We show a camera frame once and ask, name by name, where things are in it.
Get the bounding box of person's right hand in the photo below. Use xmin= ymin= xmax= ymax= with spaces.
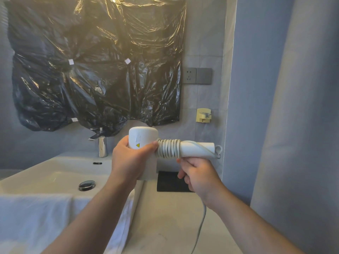
xmin=177 ymin=157 xmax=227 ymax=209

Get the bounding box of white hair dryer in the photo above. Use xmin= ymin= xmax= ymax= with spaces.
xmin=128 ymin=126 xmax=223 ymax=181

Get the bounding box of person's left forearm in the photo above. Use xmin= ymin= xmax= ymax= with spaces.
xmin=42 ymin=180 xmax=136 ymax=254

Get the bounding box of white shower curtain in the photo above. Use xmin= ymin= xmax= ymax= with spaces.
xmin=250 ymin=0 xmax=339 ymax=254

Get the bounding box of chrome sink drain plug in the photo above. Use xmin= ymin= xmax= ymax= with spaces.
xmin=78 ymin=180 xmax=96 ymax=192

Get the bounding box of black plastic sheet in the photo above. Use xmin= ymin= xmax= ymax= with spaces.
xmin=5 ymin=0 xmax=187 ymax=138

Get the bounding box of wall mirror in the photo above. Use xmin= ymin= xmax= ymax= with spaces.
xmin=0 ymin=0 xmax=14 ymax=59

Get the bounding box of black tray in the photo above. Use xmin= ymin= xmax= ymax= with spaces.
xmin=156 ymin=170 xmax=195 ymax=193

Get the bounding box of person's right forearm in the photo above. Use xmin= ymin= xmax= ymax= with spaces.
xmin=205 ymin=186 xmax=305 ymax=254

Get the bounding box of chrome faucet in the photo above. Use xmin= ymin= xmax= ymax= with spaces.
xmin=89 ymin=127 xmax=108 ymax=158

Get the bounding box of grey wall power socket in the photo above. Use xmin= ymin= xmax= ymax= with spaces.
xmin=183 ymin=67 xmax=197 ymax=84

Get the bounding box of person's left hand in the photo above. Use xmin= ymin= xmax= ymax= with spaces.
xmin=107 ymin=135 xmax=159 ymax=193

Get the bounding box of white sink basin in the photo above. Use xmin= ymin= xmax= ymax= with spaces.
xmin=0 ymin=152 xmax=145 ymax=254

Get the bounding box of white towel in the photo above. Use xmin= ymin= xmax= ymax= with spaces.
xmin=0 ymin=193 xmax=136 ymax=254

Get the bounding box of yellow wall holder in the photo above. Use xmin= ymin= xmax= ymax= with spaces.
xmin=196 ymin=108 xmax=213 ymax=123

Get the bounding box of white power cord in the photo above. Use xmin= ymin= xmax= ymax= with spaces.
xmin=155 ymin=139 xmax=222 ymax=254

